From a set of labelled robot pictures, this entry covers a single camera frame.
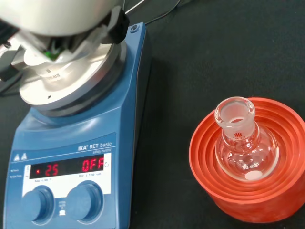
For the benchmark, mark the red ribbed flask stand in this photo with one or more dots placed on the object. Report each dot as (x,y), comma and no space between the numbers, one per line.
(250,205)

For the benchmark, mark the black bench cloth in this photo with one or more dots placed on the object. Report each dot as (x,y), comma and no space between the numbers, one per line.
(214,59)

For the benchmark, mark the thin metal probe rod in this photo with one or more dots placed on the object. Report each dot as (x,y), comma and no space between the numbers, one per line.
(135,7)

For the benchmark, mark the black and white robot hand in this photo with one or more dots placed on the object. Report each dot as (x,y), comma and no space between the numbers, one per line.
(59,16)

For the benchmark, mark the heater with blue base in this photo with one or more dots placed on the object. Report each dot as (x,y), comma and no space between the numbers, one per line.
(119,119)

